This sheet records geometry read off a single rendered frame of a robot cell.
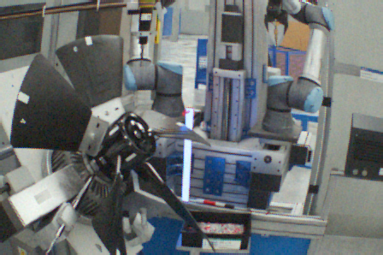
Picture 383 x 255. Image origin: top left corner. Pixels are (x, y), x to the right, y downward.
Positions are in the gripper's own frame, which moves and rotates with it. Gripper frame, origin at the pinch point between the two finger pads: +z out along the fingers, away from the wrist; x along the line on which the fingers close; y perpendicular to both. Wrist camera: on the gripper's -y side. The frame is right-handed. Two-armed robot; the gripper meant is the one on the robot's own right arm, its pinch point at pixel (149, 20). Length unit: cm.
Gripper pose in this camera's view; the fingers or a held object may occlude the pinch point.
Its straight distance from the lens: 167.3
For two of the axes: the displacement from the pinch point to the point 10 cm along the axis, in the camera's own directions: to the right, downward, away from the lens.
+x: -9.3, -1.4, 3.5
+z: -0.5, 9.6, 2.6
